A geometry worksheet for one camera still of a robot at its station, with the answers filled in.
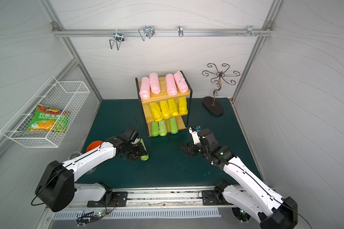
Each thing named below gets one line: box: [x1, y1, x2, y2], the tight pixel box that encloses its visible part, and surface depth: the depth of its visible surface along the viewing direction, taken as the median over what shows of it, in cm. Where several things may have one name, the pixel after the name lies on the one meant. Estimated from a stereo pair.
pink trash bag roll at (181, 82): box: [173, 70, 189, 93], surface depth 79 cm
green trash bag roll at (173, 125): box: [170, 117, 179, 135], surface depth 101 cm
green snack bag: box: [27, 104, 71, 134], surface depth 63 cm
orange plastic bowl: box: [86, 140, 103, 153], surface depth 90 cm
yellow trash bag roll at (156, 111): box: [149, 102, 164, 122], surface depth 88 cm
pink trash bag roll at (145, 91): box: [139, 76, 151, 100], surface depth 76 cm
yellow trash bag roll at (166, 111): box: [159, 100, 172, 120], surface depth 90 cm
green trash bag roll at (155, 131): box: [150, 121, 160, 137], surface depth 98 cm
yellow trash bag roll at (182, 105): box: [178, 96, 188, 115], surface depth 90 cm
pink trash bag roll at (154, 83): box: [149, 72, 161, 94], surface depth 79 cm
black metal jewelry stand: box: [201, 62, 241, 116], surface depth 100 cm
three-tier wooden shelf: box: [135, 70, 193, 137], surface depth 84 cm
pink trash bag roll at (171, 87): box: [165, 73, 178, 96], surface depth 79 cm
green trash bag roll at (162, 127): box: [158, 118, 168, 137], surface depth 100 cm
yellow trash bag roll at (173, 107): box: [167, 98, 179, 117], surface depth 90 cm
